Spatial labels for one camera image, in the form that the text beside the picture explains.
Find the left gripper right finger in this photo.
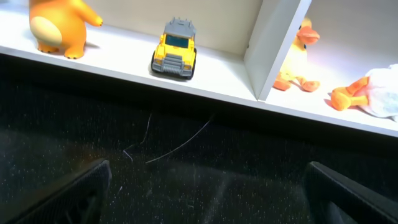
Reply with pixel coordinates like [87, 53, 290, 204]
[303, 161, 398, 224]

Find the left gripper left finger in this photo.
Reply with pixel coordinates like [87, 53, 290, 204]
[0, 158, 112, 224]

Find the grey and yellow toy truck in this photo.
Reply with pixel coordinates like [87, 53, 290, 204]
[150, 17, 198, 81]

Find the white plush duck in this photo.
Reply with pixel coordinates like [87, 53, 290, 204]
[330, 63, 398, 123]

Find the yellow plush duck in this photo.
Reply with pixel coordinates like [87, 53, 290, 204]
[272, 17, 321, 93]

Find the white shelf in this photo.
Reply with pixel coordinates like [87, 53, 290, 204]
[0, 0, 398, 138]

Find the yellow rubber duck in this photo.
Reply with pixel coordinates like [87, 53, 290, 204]
[28, 0, 104, 60]

